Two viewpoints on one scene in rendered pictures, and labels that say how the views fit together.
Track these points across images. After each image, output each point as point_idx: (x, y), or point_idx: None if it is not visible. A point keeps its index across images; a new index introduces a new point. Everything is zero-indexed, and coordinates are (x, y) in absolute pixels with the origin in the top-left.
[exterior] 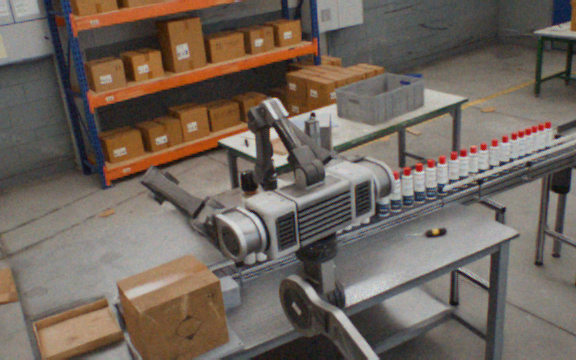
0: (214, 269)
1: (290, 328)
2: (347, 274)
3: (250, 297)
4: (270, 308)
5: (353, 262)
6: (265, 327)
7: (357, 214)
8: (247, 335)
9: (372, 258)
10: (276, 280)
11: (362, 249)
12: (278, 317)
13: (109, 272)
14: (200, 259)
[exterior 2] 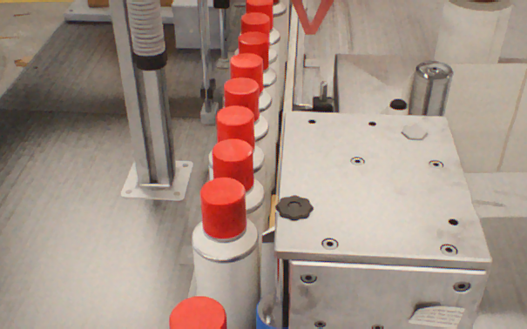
0: (300, 26)
1: (33, 63)
2: (59, 196)
3: (183, 60)
4: (118, 66)
5: (90, 237)
6: (78, 47)
7: None
8: (88, 30)
9: (47, 287)
10: (196, 101)
11: (123, 298)
12: (80, 64)
13: None
14: (402, 54)
